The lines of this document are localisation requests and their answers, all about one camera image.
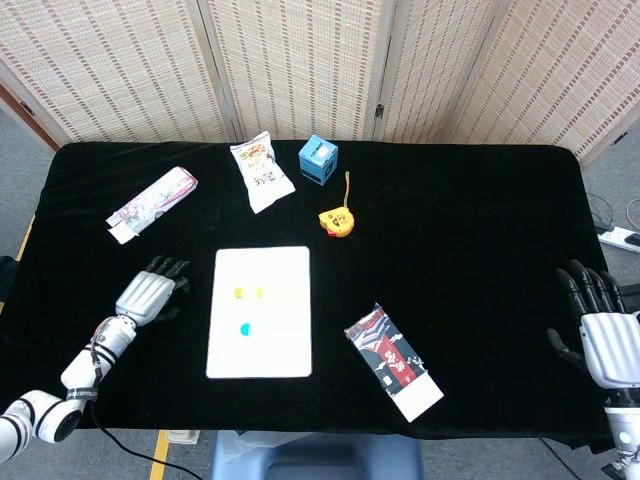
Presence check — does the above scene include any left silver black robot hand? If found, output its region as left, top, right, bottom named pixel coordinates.
left=114, top=255, right=191, bottom=327

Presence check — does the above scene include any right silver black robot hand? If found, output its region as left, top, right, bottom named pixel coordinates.
left=546, top=258, right=640, bottom=396

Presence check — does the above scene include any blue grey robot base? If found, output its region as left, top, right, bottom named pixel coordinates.
left=209, top=430, right=424, bottom=480

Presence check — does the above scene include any pink floral long box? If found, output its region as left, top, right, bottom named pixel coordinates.
left=105, top=166, right=199, bottom=246

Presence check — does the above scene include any white power strip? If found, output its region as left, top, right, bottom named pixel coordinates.
left=598, top=225, right=640, bottom=253

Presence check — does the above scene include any white magnetic board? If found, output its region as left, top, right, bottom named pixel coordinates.
left=205, top=245, right=314, bottom=380

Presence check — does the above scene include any white snack bag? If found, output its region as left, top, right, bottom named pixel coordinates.
left=229, top=130, right=296, bottom=215

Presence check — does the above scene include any black velvet tablecloth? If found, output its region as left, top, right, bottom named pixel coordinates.
left=9, top=140, right=621, bottom=454

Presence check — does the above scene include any yellow tape measure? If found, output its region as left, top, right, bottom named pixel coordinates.
left=318, top=170, right=355, bottom=238

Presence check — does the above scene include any black red printed box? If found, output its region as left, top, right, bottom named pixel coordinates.
left=343, top=302, right=445, bottom=424

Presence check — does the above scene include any blue cube carton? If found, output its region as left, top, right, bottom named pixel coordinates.
left=297, top=133, right=339, bottom=186

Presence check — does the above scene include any woven folding screen panel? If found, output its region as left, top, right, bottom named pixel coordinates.
left=447, top=0, right=640, bottom=166
left=372, top=0, right=506, bottom=144
left=197, top=0, right=399, bottom=142
left=0, top=0, right=239, bottom=151

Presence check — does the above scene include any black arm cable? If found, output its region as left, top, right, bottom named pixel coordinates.
left=89, top=344, right=214, bottom=479

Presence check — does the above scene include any thin black floor cable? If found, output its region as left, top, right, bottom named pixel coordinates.
left=542, top=438, right=576, bottom=480

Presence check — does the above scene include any black power cable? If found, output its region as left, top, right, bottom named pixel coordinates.
left=587, top=192, right=617, bottom=232

